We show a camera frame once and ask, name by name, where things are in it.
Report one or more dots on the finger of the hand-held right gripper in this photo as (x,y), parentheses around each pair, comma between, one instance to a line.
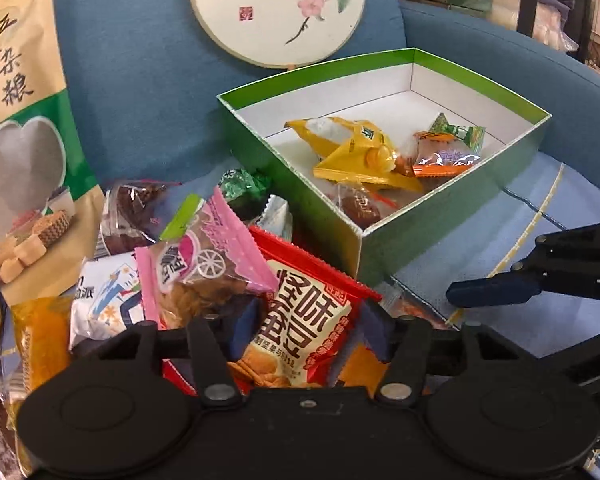
(587,355)
(495,290)

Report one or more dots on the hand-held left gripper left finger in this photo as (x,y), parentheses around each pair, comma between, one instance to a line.
(246,321)

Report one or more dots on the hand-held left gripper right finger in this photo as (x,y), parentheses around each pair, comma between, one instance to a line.
(375,329)

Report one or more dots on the red snack packet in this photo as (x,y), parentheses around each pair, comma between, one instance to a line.
(305,310)

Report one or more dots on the pink snack packet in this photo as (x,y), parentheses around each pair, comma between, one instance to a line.
(205,260)

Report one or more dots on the green cardboard box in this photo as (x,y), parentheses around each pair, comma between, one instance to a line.
(430,235)

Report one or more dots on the plain orange cake packet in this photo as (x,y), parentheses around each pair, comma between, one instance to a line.
(40,340)

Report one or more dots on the small clear snack packet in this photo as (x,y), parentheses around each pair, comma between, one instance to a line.
(410,307)

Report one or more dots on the small orange snack packet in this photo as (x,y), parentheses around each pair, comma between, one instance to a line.
(360,371)

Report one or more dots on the light blue stitched mat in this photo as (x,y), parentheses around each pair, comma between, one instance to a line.
(480,220)

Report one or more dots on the silver snack packet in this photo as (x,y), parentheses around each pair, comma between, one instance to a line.
(275,217)

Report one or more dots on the lime green snack packet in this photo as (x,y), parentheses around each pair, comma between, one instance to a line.
(180,217)

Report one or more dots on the clear brown date packet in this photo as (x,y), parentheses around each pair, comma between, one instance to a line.
(360,205)

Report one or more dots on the green foil candy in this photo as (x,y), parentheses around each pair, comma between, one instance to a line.
(240,185)

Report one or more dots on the white blue snack packet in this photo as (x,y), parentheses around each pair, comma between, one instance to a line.
(105,300)

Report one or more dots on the orange clear candy packet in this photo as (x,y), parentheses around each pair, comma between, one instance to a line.
(440,152)

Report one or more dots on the green candy wrapper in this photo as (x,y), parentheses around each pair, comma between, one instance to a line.
(467,135)

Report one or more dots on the dark brown snack packet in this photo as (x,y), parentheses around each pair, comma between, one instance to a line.
(130,210)

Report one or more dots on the yellow white snack packet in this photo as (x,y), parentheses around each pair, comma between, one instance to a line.
(330,130)

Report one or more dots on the blue sofa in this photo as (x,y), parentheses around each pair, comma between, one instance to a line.
(130,85)

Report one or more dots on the clear plastic bag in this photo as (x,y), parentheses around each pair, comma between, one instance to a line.
(557,27)

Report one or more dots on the round painted flower fan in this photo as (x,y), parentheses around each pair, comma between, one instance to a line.
(260,20)

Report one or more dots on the large beige green snack bag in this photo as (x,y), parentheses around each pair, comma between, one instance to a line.
(25,85)

